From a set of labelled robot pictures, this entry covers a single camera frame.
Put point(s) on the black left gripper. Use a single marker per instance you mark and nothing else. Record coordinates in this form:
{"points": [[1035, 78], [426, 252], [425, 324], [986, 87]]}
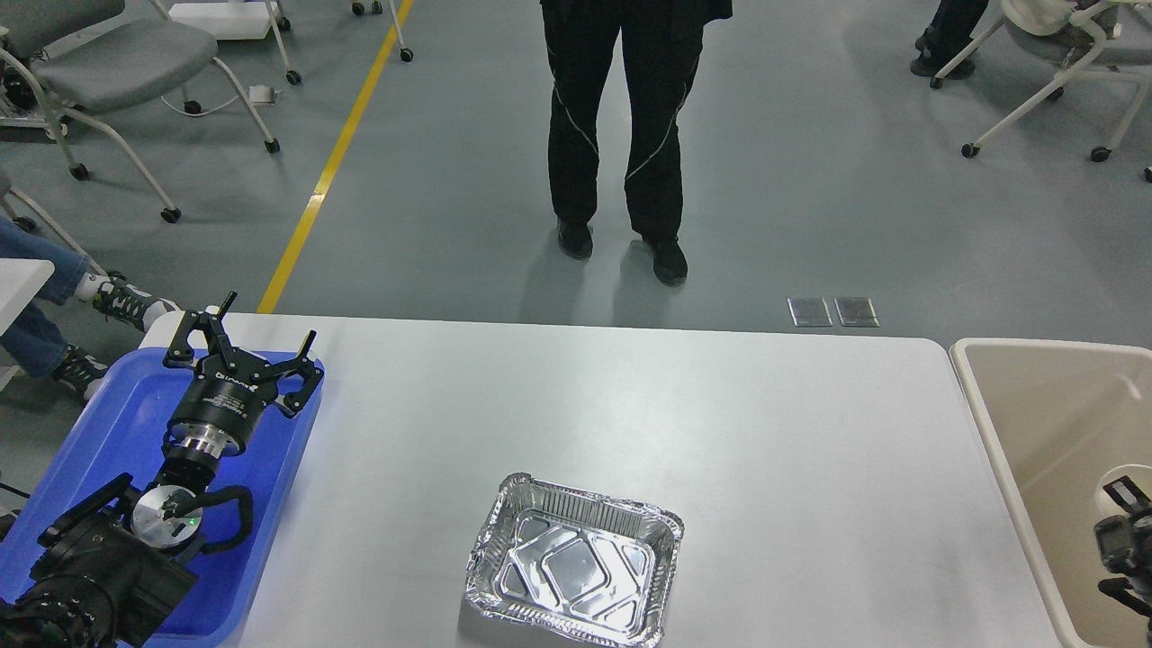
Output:
{"points": [[228, 394]]}

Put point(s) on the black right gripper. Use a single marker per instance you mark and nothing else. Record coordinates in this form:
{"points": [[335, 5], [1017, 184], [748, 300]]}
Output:
{"points": [[1123, 544]]}

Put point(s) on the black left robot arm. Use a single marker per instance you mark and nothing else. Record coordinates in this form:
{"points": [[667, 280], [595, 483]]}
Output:
{"points": [[153, 524]]}

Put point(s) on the beige plastic bin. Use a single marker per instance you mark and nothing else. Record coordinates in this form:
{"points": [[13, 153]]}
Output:
{"points": [[1059, 421]]}

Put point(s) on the blue plastic tray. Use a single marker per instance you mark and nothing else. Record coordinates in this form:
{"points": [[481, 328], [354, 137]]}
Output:
{"points": [[120, 432]]}

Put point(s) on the white side table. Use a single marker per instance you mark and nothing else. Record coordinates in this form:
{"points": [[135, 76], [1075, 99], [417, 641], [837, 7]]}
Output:
{"points": [[21, 279]]}

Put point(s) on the grey office chair left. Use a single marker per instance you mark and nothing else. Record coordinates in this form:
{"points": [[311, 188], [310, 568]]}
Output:
{"points": [[133, 63]]}

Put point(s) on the right metal floor plate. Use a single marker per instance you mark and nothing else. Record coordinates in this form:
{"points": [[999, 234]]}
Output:
{"points": [[857, 312]]}

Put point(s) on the metal floor plate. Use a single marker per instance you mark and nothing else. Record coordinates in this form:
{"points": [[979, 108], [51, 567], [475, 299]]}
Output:
{"points": [[857, 312], [809, 312]]}

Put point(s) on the left metal floor plate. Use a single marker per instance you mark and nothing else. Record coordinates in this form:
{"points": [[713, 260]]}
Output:
{"points": [[809, 312]]}

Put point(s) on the aluminium foil food tray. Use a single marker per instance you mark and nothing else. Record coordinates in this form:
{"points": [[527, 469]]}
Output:
{"points": [[589, 567]]}

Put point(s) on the white office chair right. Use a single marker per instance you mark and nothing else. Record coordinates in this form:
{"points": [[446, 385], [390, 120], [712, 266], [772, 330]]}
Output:
{"points": [[1083, 41]]}

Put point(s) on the background person dark shoes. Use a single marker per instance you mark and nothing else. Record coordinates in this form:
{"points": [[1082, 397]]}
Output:
{"points": [[948, 32]]}

